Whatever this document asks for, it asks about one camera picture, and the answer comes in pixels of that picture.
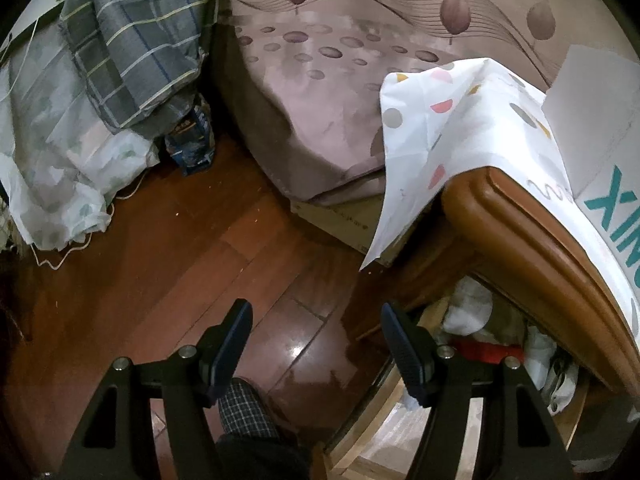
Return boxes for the grey plaid blanket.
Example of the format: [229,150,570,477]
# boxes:
[60,0,216,139]

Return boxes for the white box teal letters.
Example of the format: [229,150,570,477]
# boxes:
[542,46,640,287]

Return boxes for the blue printed bag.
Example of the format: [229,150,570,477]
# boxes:
[164,94,216,176]

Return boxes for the red underwear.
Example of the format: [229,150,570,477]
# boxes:
[450,336,524,364]

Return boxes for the white green floral cloth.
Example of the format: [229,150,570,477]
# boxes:
[1,25,158,250]

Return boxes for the pink patterned bed sheet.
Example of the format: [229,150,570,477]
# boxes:
[226,0,637,204]

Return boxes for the white cable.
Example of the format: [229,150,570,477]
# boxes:
[29,171,147,271]

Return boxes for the white dotted table cloth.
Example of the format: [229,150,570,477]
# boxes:
[364,58,639,335]

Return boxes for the white sock bundle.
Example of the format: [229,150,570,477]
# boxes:
[442,276,492,336]

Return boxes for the checkered slipper foot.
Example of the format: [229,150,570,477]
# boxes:
[216,377,310,479]

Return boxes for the cardboard box under bed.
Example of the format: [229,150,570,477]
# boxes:
[291,195,384,256]

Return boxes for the brown wooden nightstand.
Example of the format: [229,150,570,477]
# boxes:
[343,167,639,396]

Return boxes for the white garment in drawer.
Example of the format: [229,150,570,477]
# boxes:
[524,325,579,416]

